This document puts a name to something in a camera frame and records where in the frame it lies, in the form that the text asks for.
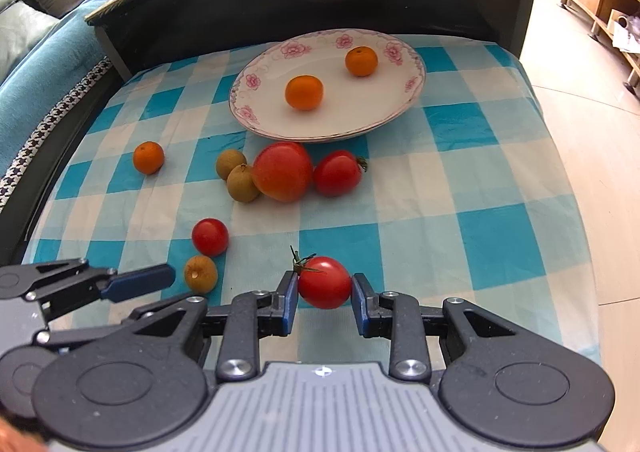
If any large orange-red tomato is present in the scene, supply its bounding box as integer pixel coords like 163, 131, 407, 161
251, 141, 315, 203

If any medium red tomato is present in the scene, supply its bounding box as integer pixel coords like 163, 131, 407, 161
313, 149, 369, 197

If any red tomato with stem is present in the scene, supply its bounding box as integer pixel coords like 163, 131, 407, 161
290, 245, 353, 310

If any small red cherry tomato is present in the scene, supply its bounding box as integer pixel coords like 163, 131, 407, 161
192, 217, 230, 256

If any orange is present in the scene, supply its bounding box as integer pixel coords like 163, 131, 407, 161
132, 141, 166, 175
345, 46, 379, 78
285, 75, 324, 112

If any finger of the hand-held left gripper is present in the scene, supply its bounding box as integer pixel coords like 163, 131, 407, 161
22, 258, 177, 320
35, 317, 133, 350

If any sofa with teal cover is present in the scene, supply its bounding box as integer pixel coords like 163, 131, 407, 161
0, 0, 171, 213

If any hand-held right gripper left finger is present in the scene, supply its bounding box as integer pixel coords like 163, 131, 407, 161
122, 271, 300, 381

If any white plastic bag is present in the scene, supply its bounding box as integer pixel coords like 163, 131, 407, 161
607, 10, 640, 53

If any brown longan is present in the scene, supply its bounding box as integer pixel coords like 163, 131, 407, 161
226, 164, 261, 203
215, 149, 248, 180
184, 255, 219, 293

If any blue white checked tablecloth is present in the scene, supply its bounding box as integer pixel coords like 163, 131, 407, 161
22, 40, 603, 368

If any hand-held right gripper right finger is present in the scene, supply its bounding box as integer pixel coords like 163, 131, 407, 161
350, 273, 521, 383

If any white floral plate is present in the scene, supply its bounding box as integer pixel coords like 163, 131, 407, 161
228, 31, 427, 143

